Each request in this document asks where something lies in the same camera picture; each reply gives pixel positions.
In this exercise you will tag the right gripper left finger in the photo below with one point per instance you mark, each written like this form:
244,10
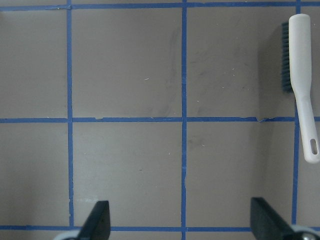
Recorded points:
98,224

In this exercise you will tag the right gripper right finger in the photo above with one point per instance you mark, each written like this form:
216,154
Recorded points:
267,224

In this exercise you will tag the beige hand brush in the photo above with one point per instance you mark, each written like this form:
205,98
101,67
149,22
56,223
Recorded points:
296,77

